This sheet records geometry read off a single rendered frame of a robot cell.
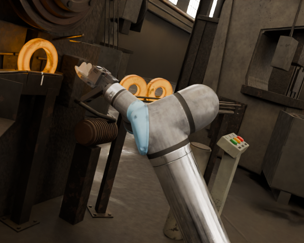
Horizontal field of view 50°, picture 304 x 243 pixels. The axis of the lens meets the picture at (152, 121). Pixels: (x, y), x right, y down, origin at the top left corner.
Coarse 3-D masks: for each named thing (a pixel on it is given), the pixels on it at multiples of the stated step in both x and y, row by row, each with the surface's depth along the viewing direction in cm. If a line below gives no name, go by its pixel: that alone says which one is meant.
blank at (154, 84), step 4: (152, 80) 174; (156, 80) 173; (160, 80) 174; (164, 80) 175; (148, 84) 174; (152, 84) 172; (156, 84) 174; (160, 84) 175; (164, 84) 176; (168, 84) 177; (148, 88) 172; (152, 88) 173; (156, 88) 174; (164, 88) 176; (168, 88) 178; (148, 92) 173; (152, 92) 174; (164, 92) 179; (168, 92) 178; (148, 96) 173; (152, 96) 175; (160, 96) 180; (152, 100) 175
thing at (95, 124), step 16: (80, 128) 154; (96, 128) 153; (112, 128) 164; (80, 144) 156; (96, 144) 157; (80, 160) 158; (96, 160) 161; (80, 176) 159; (64, 192) 164; (80, 192) 159; (64, 208) 164; (80, 208) 163
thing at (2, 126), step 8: (0, 80) 92; (8, 80) 92; (0, 88) 92; (8, 88) 93; (16, 88) 93; (0, 96) 93; (8, 96) 93; (16, 96) 93; (0, 104) 93; (8, 104) 94; (16, 104) 94; (0, 112) 94; (8, 112) 94; (16, 112) 94; (0, 120) 92; (8, 120) 94; (0, 128) 87; (8, 128) 89; (0, 136) 83
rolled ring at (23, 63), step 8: (32, 40) 128; (40, 40) 129; (24, 48) 126; (32, 48) 127; (48, 48) 134; (24, 56) 125; (48, 56) 138; (56, 56) 140; (24, 64) 126; (48, 64) 139; (56, 64) 141; (48, 72) 138
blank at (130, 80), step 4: (128, 76) 166; (132, 76) 166; (136, 76) 167; (124, 80) 165; (128, 80) 166; (132, 80) 167; (136, 80) 168; (140, 80) 169; (144, 80) 170; (124, 84) 165; (128, 84) 166; (132, 84) 167; (136, 84) 169; (140, 84) 169; (144, 84) 170; (128, 88) 167; (140, 88) 170; (144, 88) 171; (140, 92) 171; (144, 92) 172
